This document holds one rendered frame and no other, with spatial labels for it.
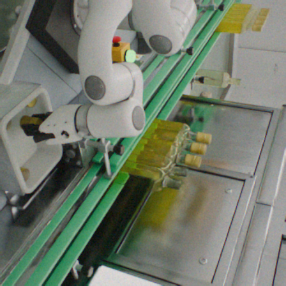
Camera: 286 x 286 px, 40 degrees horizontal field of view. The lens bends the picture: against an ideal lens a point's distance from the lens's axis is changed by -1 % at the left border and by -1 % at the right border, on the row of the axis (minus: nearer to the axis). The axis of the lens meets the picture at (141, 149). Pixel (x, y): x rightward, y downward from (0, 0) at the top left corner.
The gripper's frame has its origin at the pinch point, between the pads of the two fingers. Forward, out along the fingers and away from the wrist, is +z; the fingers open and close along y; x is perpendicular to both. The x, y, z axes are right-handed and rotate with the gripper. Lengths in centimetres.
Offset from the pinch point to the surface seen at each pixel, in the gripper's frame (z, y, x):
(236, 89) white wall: 149, 591, -314
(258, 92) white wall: 110, 593, -325
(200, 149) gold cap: -23, 33, -33
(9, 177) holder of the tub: 5.9, -9.8, -8.1
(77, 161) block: 2.4, 8.9, -18.5
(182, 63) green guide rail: -5, 76, -23
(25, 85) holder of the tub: 2.7, 5.5, 7.8
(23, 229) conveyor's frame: 4.3, -15.3, -20.1
